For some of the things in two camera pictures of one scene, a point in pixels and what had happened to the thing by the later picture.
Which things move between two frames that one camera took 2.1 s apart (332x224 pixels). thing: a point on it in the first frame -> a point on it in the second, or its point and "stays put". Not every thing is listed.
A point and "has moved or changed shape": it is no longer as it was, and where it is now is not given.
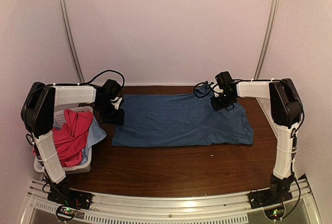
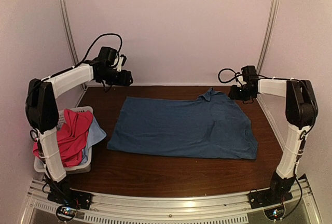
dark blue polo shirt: (181, 120) has moved or changed shape
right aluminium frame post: (275, 15) stays put
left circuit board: (65, 213) stays put
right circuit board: (275, 213) stays put
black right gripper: (216, 107) -> (234, 94)
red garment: (71, 137) stays put
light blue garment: (95, 133) stays put
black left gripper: (117, 120) -> (125, 80)
